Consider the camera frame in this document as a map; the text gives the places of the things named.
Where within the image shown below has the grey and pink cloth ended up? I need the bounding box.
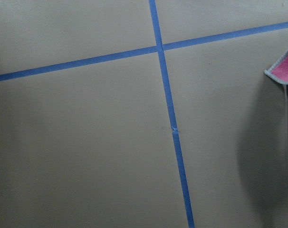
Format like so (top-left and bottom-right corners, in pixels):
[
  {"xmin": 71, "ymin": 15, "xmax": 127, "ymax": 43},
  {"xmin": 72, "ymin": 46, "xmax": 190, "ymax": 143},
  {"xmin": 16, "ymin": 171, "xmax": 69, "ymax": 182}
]
[{"xmin": 264, "ymin": 51, "xmax": 288, "ymax": 85}]

